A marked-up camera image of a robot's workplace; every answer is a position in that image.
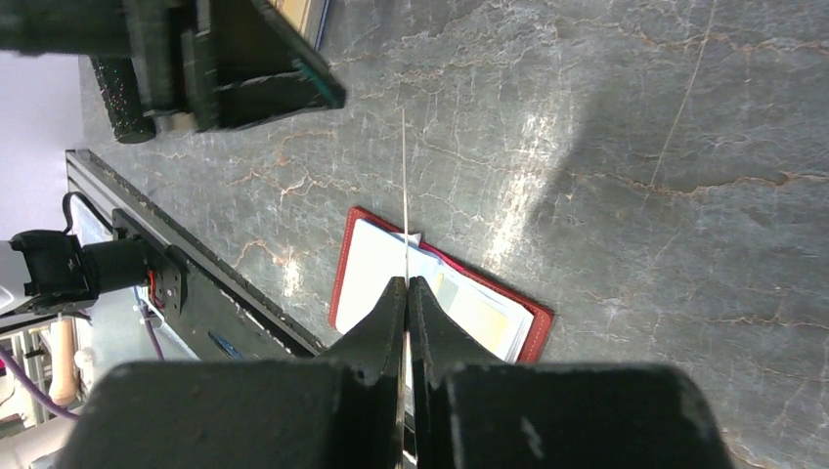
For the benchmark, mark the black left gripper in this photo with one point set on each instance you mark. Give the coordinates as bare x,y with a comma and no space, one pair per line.
244,63

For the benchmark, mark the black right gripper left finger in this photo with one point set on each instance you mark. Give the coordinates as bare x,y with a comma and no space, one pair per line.
368,425

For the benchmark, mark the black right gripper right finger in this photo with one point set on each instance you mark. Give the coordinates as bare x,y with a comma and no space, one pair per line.
455,387

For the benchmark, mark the red leather card holder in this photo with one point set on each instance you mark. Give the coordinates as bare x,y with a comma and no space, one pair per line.
372,252

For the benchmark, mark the single gold credit card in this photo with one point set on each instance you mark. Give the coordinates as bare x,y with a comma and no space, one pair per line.
473,311

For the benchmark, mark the clear acrylic card tray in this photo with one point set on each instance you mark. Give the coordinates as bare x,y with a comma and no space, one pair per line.
308,17

